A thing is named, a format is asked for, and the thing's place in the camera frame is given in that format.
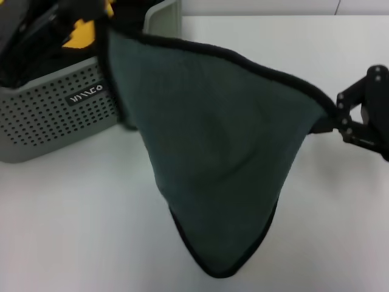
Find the dark green towel black trim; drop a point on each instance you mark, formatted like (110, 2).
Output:
(212, 137)

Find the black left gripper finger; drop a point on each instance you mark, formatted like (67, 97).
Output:
(85, 10)

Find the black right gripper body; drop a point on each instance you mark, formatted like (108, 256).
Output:
(378, 106)

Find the yellow towel black trim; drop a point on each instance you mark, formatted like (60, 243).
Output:
(81, 35)

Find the grey-green perforated storage box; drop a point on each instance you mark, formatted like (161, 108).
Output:
(45, 121)

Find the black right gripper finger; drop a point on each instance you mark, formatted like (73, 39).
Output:
(355, 132)
(349, 97)

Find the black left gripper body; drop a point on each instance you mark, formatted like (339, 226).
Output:
(27, 33)

